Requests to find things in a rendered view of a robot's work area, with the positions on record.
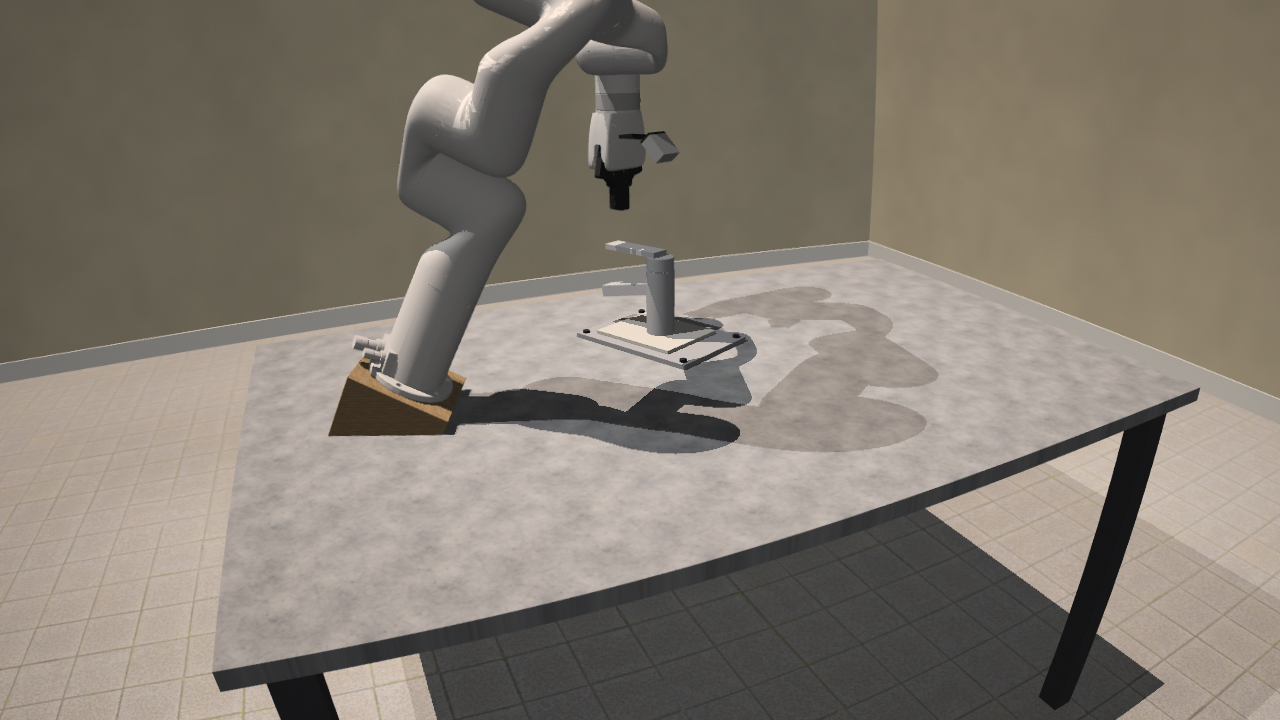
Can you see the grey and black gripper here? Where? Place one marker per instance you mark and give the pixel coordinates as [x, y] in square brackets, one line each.
[613, 155]

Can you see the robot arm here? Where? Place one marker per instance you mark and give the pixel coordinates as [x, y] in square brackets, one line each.
[489, 127]

